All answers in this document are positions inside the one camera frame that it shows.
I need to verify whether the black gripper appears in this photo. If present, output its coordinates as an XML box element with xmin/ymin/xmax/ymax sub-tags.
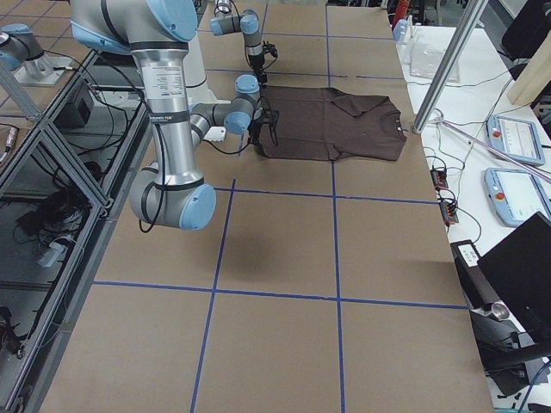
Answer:
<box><xmin>247</xmin><ymin>41</ymin><xmax>278</xmax><ymax>86</ymax></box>
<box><xmin>248</xmin><ymin>109</ymin><xmax>279</xmax><ymax>145</ymax></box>

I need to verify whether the red cylinder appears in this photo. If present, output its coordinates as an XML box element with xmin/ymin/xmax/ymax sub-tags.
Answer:
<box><xmin>393</xmin><ymin>0</ymin><xmax>410</xmax><ymax>26</ymax></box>

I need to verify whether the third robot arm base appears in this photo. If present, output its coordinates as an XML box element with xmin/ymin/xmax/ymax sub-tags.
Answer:
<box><xmin>1</xmin><ymin>23</ymin><xmax>73</xmax><ymax>87</ymax></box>

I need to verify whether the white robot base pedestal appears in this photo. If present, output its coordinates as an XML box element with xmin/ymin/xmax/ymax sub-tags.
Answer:
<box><xmin>180</xmin><ymin>0</ymin><xmax>232</xmax><ymax>107</ymax></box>

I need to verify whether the dark brown t-shirt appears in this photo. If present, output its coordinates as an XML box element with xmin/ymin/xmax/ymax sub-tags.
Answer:
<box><xmin>255</xmin><ymin>86</ymin><xmax>406</xmax><ymax>161</ymax></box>

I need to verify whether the black monitor with stand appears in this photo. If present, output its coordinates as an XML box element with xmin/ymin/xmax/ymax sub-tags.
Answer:
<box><xmin>451</xmin><ymin>213</ymin><xmax>550</xmax><ymax>396</ymax></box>

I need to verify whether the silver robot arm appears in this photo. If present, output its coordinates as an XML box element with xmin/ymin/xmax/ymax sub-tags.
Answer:
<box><xmin>209</xmin><ymin>1</ymin><xmax>279</xmax><ymax>88</ymax></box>
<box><xmin>71</xmin><ymin>1</ymin><xmax>279</xmax><ymax>231</ymax></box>

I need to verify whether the lower teach pendant tablet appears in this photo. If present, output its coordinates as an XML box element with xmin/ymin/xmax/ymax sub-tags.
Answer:
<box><xmin>484</xmin><ymin>168</ymin><xmax>550</xmax><ymax>227</ymax></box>

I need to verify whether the upper teach pendant tablet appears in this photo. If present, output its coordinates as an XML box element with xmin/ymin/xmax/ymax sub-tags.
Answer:
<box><xmin>486</xmin><ymin>115</ymin><xmax>546</xmax><ymax>166</ymax></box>

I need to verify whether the long metal rod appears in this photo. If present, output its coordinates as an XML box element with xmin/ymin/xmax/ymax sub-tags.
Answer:
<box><xmin>433</xmin><ymin>116</ymin><xmax>551</xmax><ymax>183</ymax></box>

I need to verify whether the orange terminal block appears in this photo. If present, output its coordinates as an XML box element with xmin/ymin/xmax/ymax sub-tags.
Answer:
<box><xmin>430</xmin><ymin>169</ymin><xmax>449</xmax><ymax>190</ymax></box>

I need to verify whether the aluminium frame post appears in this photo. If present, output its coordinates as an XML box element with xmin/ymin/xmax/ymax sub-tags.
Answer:
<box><xmin>413</xmin><ymin>0</ymin><xmax>488</xmax><ymax>134</ymax></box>

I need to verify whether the teach pendant tablet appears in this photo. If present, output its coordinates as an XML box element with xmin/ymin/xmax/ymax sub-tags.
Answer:
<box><xmin>484</xmin><ymin>168</ymin><xmax>550</xmax><ymax>227</ymax></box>
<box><xmin>486</xmin><ymin>115</ymin><xmax>546</xmax><ymax>166</ymax></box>

